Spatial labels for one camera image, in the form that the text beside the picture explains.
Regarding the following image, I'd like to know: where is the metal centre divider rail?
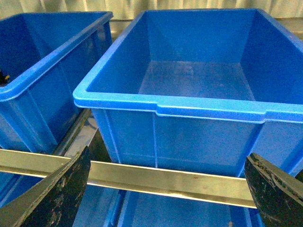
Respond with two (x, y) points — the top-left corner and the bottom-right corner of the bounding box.
(52, 109), (98, 157)

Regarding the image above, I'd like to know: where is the metal shelf front rail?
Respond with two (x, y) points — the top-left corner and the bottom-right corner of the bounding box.
(0, 149), (256, 209)

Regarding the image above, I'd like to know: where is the lower right blue bin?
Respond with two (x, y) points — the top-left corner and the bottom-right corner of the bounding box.
(113, 191), (264, 227)

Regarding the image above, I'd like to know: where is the left blue plastic bin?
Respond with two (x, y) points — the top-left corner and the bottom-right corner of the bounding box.
(0, 11), (113, 153)

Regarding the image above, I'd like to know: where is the lower left blue bin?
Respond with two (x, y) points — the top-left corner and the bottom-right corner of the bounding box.
(0, 173), (125, 227)

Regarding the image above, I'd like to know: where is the blue plastic bin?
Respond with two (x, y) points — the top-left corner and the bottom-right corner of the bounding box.
(0, 11), (113, 153)
(73, 9), (303, 177)

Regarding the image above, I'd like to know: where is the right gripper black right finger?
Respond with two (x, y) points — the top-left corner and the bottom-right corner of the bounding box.
(245, 153), (303, 227)

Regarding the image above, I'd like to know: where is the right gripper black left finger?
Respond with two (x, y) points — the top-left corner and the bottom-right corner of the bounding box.
(0, 147), (91, 227)

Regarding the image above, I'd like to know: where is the right blue plastic bin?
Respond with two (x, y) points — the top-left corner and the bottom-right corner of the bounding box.
(73, 9), (303, 177)

